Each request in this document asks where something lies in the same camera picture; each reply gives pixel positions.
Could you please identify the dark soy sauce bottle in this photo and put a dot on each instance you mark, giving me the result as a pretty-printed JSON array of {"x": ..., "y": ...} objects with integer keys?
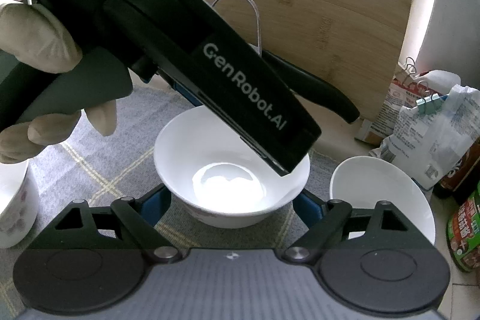
[{"x": 460, "y": 175}]

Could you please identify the blue grey checked towel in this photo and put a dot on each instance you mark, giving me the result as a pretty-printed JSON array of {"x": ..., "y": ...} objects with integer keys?
[{"x": 101, "y": 169}]

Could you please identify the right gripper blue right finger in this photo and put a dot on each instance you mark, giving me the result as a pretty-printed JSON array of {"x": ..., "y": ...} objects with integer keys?
[{"x": 309, "y": 208}]

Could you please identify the green lidded sauce tub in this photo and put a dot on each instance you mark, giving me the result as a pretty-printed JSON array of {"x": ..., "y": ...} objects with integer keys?
[{"x": 463, "y": 234}]

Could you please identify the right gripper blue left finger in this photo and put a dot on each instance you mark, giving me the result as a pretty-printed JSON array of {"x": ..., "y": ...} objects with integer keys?
[{"x": 155, "y": 204}]

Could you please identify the cleaver knife black handle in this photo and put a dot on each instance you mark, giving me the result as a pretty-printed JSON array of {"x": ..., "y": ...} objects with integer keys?
[{"x": 312, "y": 87}]

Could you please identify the left gloved hand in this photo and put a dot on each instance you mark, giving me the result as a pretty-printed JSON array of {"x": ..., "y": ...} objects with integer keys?
[{"x": 39, "y": 40}]

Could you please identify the wire knife stand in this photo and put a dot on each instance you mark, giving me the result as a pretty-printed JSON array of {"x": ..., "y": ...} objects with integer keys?
[{"x": 244, "y": 17}]

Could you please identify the red white clipped food bag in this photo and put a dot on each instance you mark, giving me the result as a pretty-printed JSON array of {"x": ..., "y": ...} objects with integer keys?
[{"x": 407, "y": 86}]

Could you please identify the floral bowl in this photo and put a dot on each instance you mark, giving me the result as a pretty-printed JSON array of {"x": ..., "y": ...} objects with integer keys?
[
  {"x": 19, "y": 203},
  {"x": 220, "y": 180},
  {"x": 363, "y": 181}
]

